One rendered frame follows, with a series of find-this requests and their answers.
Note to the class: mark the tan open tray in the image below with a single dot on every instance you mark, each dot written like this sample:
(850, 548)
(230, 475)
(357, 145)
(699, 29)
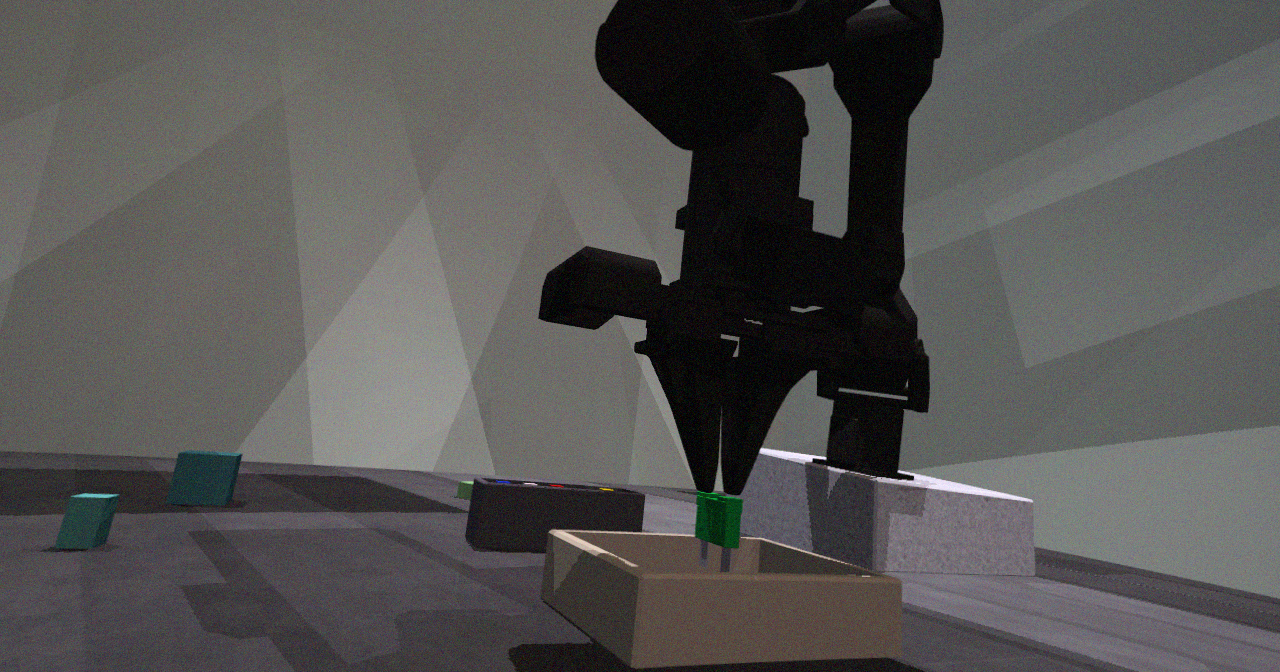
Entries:
(645, 598)

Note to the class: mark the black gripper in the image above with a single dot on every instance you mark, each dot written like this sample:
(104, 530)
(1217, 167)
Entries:
(684, 322)

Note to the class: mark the teal rectangular block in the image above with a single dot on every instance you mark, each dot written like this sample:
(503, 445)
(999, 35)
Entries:
(204, 477)
(86, 523)

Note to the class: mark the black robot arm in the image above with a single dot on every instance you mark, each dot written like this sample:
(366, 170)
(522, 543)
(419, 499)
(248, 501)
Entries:
(699, 71)

